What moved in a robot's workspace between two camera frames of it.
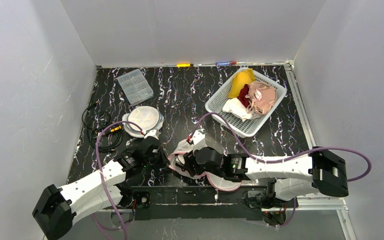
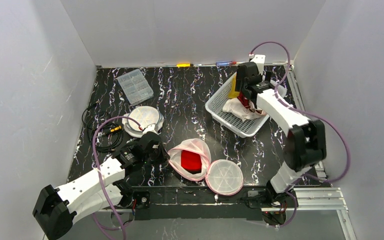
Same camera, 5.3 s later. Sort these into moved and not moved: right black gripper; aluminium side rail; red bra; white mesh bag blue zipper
Moved: right black gripper
Not moved: aluminium side rail; red bra; white mesh bag blue zipper
